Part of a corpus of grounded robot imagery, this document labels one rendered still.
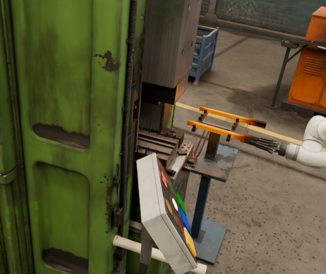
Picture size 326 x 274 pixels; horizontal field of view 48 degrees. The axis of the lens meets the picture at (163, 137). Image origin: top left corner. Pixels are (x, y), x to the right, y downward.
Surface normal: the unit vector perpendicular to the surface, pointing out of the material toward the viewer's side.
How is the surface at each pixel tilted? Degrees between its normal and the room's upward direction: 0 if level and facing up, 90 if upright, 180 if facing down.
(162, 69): 90
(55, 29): 89
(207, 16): 90
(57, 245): 90
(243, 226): 0
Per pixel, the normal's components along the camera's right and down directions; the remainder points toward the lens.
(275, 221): 0.11, -0.87
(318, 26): -0.48, 0.39
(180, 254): 0.11, 0.50
